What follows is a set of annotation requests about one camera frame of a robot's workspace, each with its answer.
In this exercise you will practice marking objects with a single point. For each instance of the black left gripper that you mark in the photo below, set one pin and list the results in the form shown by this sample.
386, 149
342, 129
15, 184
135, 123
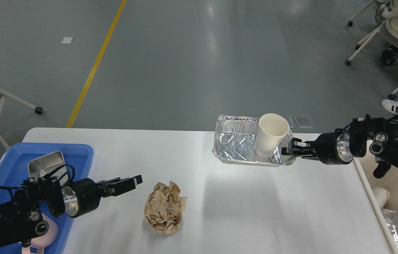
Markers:
83, 196

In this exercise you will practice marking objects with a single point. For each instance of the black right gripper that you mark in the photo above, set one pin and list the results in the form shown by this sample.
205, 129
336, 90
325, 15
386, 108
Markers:
331, 148

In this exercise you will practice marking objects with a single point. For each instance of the white paper cup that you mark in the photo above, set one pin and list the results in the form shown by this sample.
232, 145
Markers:
271, 130

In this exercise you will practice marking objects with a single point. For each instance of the brown paper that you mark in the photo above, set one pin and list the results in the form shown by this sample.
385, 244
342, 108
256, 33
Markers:
164, 207

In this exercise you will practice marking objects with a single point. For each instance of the stainless steel rectangular container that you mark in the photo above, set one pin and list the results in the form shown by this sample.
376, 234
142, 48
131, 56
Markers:
43, 165

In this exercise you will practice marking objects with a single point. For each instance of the aluminium foil tray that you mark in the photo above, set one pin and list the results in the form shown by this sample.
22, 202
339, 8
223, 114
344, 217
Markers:
234, 142

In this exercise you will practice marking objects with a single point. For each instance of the pink mug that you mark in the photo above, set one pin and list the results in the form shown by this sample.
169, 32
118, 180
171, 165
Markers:
42, 242

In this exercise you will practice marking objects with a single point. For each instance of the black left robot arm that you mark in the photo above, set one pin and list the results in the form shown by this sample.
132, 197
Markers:
21, 219

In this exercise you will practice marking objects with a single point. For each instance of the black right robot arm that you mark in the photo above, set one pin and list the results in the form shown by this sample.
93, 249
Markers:
379, 136

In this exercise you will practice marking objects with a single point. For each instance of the floor outlet cover right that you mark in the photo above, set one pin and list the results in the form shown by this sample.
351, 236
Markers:
303, 121

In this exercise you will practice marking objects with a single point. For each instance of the floor outlet cover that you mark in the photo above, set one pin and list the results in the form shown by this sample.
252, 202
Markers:
303, 121
290, 121

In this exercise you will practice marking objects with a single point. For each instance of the floor outlet cover left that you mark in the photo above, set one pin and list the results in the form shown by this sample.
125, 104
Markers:
290, 121

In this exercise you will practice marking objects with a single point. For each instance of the white cup in bin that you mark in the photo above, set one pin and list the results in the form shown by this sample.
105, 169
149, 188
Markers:
382, 196

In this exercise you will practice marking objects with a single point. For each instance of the blue plastic tray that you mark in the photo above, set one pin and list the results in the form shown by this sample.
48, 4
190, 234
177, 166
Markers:
14, 169

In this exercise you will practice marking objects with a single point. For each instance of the beige plastic bin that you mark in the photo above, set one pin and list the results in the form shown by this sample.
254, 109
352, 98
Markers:
365, 167

